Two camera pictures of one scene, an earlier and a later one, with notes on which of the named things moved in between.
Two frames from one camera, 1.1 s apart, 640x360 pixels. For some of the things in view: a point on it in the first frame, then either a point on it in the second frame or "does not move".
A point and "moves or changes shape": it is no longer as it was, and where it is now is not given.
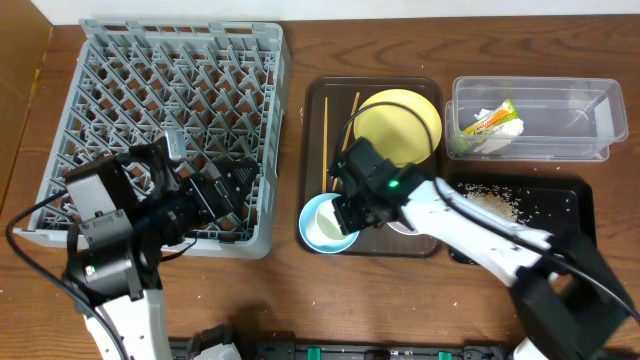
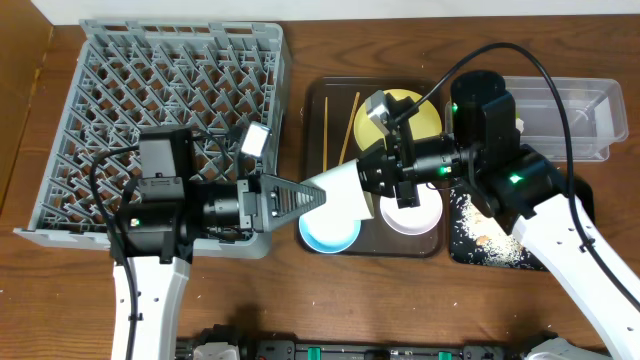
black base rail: x=184 y=349 does not move
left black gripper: x=206 y=190 to x=251 y=204
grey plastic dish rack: x=222 y=88 does not move
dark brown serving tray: x=325 y=114 does not move
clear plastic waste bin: x=563 y=118 does not move
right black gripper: x=347 y=216 to x=398 y=167
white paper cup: x=327 y=223 moves or changes shape
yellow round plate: x=397 y=131 does not move
